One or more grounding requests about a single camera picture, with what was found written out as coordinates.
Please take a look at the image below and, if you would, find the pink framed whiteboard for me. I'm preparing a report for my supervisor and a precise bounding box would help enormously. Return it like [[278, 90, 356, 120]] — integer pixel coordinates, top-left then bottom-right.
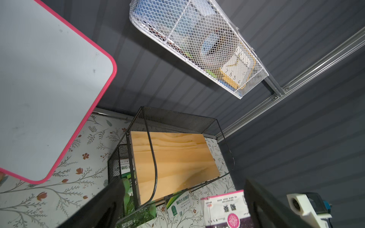
[[1, 1, 117, 184]]

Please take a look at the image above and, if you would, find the black mesh wooden shelf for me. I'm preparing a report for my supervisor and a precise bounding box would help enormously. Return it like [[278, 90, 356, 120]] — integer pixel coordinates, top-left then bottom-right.
[[107, 106, 235, 209]]

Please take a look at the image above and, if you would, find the pink carnation seed bag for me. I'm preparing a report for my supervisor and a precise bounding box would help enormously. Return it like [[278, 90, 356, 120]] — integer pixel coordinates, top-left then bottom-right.
[[201, 190, 254, 228]]

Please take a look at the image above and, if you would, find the white wire hanging basket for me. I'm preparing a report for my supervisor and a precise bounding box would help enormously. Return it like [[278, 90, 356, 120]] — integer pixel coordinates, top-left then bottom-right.
[[129, 0, 270, 100]]

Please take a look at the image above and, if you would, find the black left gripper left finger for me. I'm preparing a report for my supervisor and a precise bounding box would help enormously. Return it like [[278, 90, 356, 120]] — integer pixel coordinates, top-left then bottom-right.
[[59, 179, 125, 228]]

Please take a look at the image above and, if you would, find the blue box in basket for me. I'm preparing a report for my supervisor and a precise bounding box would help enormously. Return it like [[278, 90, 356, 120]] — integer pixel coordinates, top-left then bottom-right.
[[132, 1, 216, 42]]

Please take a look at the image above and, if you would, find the yellow square clock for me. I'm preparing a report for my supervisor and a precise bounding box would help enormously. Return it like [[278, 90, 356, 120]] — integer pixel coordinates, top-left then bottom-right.
[[220, 45, 256, 91]]

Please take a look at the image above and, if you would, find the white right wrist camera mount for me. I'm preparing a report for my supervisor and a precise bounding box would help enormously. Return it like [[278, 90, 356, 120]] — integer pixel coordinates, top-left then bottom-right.
[[287, 192, 333, 228]]

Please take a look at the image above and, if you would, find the green gourd seed bag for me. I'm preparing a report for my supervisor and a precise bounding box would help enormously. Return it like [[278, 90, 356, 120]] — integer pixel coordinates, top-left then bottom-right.
[[166, 191, 194, 219], [116, 159, 156, 228]]

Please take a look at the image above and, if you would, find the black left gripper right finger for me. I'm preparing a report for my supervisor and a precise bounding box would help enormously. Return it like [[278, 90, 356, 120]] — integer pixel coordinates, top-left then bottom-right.
[[244, 179, 311, 228]]

